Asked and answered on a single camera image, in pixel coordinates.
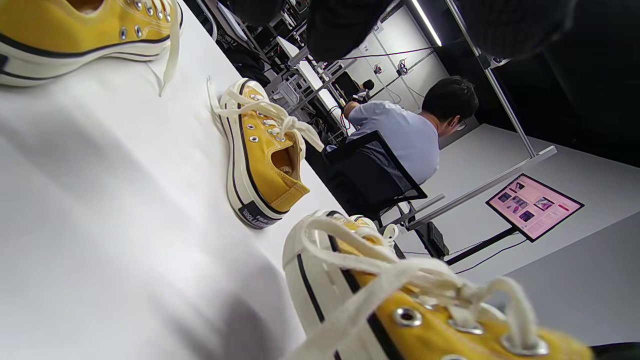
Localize person's left hand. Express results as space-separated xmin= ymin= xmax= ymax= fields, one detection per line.
xmin=229 ymin=0 xmax=578 ymax=63

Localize aluminium frame post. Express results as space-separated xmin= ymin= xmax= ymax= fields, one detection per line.
xmin=444 ymin=0 xmax=538 ymax=160

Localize cream shoe lace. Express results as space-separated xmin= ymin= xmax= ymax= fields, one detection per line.
xmin=285 ymin=212 xmax=543 ymax=360
xmin=206 ymin=76 xmax=326 ymax=153
xmin=131 ymin=0 xmax=183 ymax=97

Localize aluminium frame beam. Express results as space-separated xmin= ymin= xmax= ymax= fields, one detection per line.
xmin=406 ymin=145 xmax=558 ymax=231

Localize yellow canvas shoe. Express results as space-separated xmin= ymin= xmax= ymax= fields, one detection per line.
xmin=282 ymin=210 xmax=596 ymax=360
xmin=0 ymin=0 xmax=185 ymax=88
xmin=220 ymin=77 xmax=311 ymax=230

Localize white ceiling light strip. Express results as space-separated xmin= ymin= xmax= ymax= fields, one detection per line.
xmin=410 ymin=0 xmax=443 ymax=47

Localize monitor with pink screen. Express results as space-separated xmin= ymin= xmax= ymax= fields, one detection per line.
xmin=485 ymin=173 xmax=585 ymax=243

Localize black mesh office chair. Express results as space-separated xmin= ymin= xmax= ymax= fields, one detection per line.
xmin=324 ymin=131 xmax=446 ymax=236

